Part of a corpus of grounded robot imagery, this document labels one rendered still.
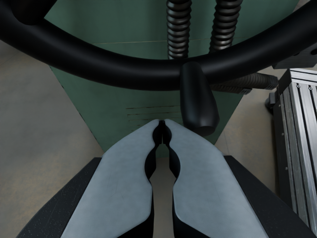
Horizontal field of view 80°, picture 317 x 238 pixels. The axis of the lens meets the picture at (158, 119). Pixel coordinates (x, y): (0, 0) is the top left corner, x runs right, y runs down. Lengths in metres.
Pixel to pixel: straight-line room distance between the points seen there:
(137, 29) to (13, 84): 1.09
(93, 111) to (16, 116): 0.71
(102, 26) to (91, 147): 0.66
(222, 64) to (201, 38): 0.21
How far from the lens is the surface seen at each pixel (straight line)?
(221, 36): 0.23
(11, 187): 1.02
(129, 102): 0.49
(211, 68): 0.17
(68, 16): 0.36
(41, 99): 1.20
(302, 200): 0.75
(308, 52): 0.45
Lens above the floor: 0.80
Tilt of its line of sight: 58 degrees down
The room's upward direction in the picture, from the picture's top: straight up
